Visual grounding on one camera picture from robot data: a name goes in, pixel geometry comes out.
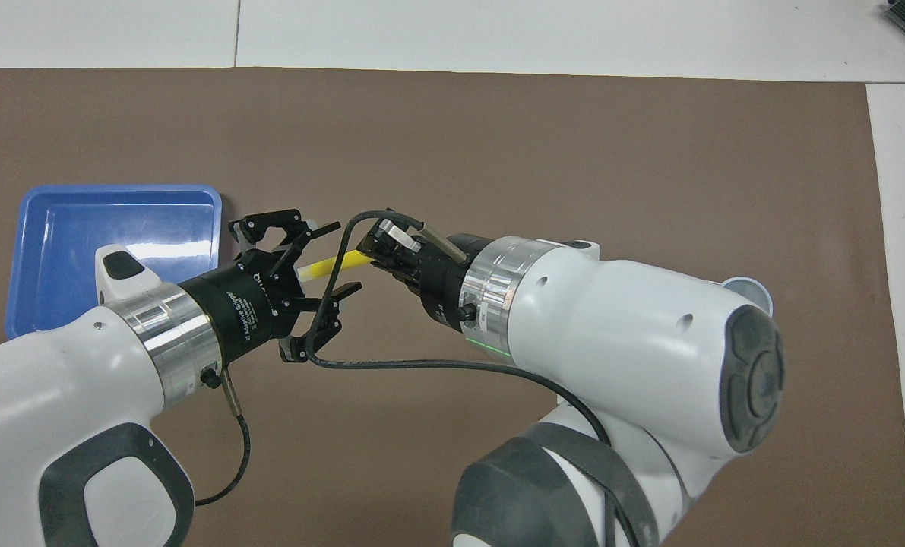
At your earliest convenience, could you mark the blue plastic tray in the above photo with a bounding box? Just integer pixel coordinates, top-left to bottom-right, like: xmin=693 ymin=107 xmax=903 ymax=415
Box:
xmin=4 ymin=184 xmax=223 ymax=340

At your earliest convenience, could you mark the brown table mat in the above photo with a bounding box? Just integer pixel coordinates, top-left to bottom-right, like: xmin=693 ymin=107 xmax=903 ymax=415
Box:
xmin=0 ymin=67 xmax=905 ymax=547

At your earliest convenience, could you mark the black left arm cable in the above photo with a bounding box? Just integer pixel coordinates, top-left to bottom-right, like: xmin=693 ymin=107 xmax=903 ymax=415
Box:
xmin=192 ymin=365 xmax=252 ymax=507

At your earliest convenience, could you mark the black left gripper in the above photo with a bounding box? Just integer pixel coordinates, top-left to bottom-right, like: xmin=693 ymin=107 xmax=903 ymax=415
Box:
xmin=179 ymin=209 xmax=364 ymax=364

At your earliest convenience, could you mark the yellow pen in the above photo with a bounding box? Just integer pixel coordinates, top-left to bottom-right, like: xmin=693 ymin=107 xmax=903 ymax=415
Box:
xmin=296 ymin=251 xmax=373 ymax=283

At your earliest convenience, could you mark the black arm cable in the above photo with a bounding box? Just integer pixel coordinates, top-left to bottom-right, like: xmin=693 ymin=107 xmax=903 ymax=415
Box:
xmin=305 ymin=210 xmax=658 ymax=547
xmin=192 ymin=365 xmax=252 ymax=507

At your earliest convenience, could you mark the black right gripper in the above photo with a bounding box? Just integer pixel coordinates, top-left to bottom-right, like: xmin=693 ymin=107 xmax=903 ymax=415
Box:
xmin=358 ymin=219 xmax=492 ymax=332

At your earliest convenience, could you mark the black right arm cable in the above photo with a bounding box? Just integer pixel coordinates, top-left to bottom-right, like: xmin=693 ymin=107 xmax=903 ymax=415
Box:
xmin=305 ymin=210 xmax=658 ymax=547

